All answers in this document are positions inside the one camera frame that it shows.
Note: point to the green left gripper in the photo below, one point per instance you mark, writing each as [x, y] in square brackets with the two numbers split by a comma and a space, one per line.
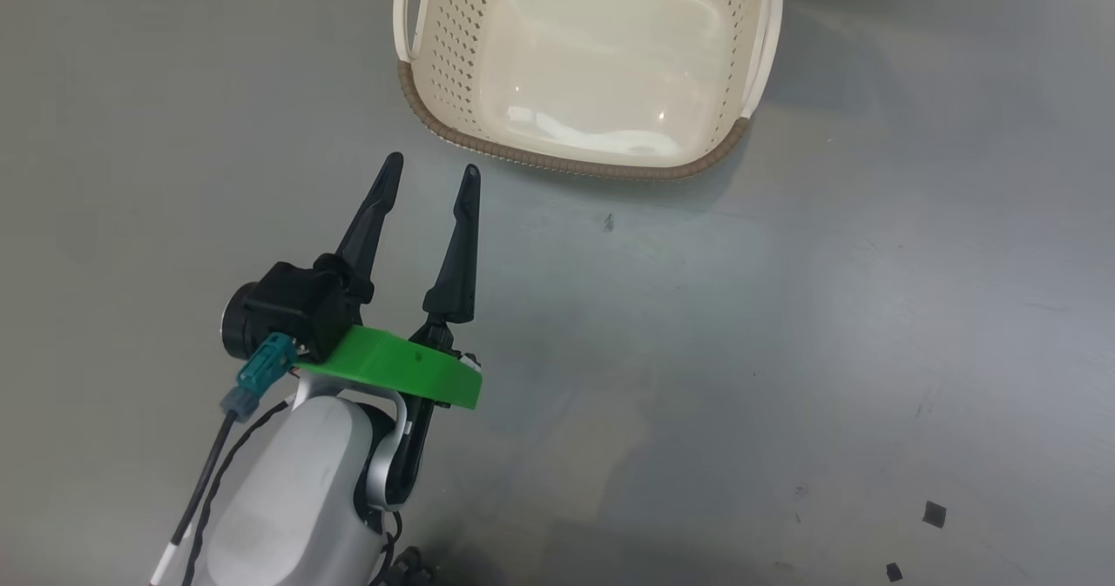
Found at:
[392, 364]

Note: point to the cream perforated laundry basket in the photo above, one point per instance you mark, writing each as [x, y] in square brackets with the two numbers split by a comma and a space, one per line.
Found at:
[601, 63]

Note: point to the small black tape scrap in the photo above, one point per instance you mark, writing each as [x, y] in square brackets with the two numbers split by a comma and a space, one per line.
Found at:
[894, 572]
[935, 514]

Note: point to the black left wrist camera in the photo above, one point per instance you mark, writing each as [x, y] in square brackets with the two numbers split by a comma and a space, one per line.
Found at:
[287, 307]

